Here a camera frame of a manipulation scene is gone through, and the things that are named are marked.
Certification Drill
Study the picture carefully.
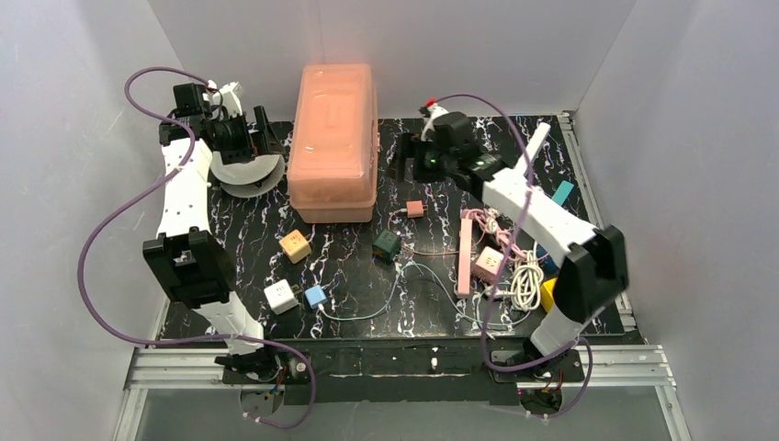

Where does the pink usb charger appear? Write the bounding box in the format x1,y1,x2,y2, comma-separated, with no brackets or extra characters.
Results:
405,200,426,219

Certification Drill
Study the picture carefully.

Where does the pink plastic storage box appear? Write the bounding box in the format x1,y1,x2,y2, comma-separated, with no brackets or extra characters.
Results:
287,63,380,223

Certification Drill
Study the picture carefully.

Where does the dark green cube socket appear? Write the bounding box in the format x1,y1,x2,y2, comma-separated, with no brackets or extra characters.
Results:
372,229,401,264

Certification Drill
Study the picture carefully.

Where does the white power strip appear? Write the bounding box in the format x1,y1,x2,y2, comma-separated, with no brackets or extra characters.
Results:
516,122,551,177

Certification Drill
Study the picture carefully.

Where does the tan cube socket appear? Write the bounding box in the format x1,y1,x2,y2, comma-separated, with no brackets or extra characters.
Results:
278,230,311,264

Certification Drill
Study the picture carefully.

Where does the pink cube socket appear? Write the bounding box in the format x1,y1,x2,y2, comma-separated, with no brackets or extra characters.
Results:
472,246,503,284

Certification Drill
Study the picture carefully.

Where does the teal power strip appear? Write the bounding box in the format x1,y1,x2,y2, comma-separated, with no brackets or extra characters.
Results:
551,180,574,206

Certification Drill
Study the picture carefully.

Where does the light blue plug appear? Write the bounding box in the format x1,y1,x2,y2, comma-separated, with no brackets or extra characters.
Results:
304,285,328,311

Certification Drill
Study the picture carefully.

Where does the white cube socket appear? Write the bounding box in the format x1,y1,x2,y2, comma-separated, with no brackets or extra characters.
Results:
264,279,299,314

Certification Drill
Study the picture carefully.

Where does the blue cube socket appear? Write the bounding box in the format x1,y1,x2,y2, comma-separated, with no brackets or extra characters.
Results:
535,243,559,274

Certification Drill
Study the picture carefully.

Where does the yellow cube socket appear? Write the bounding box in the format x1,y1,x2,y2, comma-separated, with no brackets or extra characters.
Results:
540,277,558,312

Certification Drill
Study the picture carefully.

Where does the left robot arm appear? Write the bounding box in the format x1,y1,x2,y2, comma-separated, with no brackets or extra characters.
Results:
142,82,286,377

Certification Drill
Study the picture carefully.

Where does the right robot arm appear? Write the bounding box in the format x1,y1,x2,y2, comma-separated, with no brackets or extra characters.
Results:
390,103,629,366

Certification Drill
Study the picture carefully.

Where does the grey filament spool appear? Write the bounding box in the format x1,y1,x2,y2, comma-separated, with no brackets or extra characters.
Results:
210,152,286,198

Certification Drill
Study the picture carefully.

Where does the thin pink cable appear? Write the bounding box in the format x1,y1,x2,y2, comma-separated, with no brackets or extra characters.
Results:
388,209,464,257

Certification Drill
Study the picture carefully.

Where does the pink coiled cable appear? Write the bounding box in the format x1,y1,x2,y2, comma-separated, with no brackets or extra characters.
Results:
462,207,527,263

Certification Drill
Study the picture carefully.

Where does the white coiled cable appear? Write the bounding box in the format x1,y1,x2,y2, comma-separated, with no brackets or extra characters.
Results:
486,246,546,312

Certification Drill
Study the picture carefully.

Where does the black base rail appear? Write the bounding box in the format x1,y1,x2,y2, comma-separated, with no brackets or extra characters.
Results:
216,337,585,405

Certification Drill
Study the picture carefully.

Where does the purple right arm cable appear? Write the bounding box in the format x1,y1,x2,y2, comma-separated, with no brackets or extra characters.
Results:
435,93,594,420

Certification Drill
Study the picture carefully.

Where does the aluminium frame rail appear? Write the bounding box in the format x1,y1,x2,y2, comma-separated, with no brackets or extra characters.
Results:
557,111,695,441

